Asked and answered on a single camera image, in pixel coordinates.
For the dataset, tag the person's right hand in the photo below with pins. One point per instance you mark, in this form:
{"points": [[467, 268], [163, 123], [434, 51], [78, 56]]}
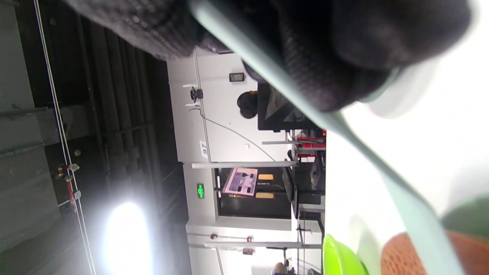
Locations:
{"points": [[344, 38]]}

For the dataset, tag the teal dessert spatula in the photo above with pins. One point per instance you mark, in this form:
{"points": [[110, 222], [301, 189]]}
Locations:
{"points": [[412, 214]]}

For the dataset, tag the pale green plate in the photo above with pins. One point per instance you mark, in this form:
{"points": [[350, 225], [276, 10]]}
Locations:
{"points": [[470, 217]]}

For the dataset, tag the brown bread slice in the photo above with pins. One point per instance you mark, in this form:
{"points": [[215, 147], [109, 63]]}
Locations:
{"points": [[397, 256]]}

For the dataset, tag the monitor with pink screen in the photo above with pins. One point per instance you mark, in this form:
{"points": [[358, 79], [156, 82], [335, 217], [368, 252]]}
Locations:
{"points": [[240, 181]]}

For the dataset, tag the green exit sign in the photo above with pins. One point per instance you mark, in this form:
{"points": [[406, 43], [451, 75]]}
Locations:
{"points": [[200, 191]]}

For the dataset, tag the lime green bowl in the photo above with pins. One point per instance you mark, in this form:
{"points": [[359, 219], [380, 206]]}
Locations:
{"points": [[340, 259]]}

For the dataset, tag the bright ceiling light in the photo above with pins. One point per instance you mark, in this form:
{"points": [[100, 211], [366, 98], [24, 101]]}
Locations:
{"points": [[128, 240]]}

